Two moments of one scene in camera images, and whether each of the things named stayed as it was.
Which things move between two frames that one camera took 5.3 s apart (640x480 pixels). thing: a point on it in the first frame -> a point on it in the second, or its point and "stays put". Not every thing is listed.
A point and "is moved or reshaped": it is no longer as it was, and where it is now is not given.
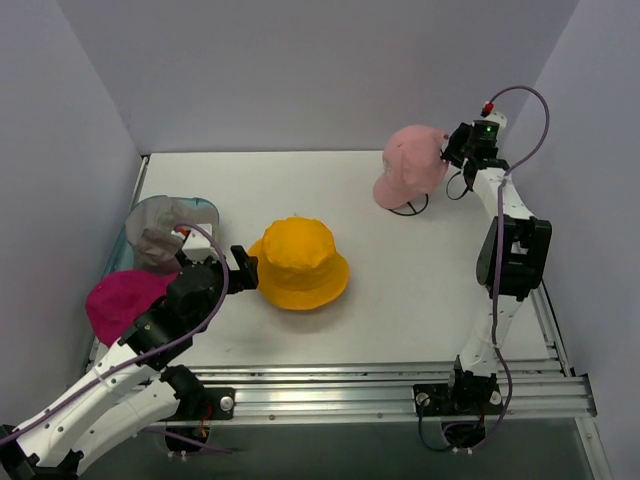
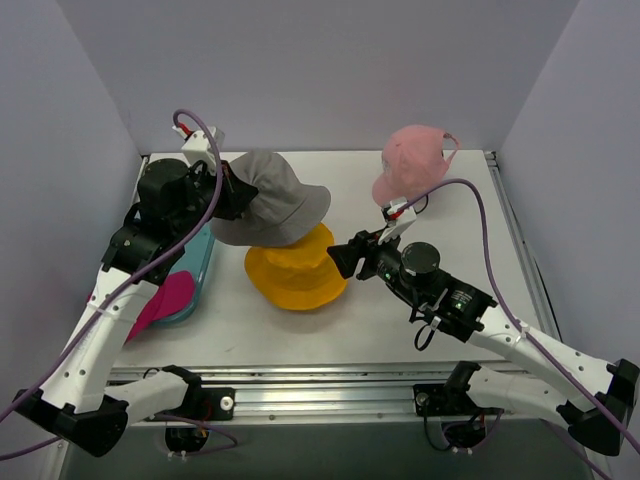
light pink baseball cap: [413, 166] stays put
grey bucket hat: [150, 229] is moved or reshaped
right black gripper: [456, 145] -> [364, 258]
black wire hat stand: [414, 211] stays put
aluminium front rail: [381, 392] stays put
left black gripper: [235, 279] -> [222, 190]
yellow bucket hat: [298, 266] stays put
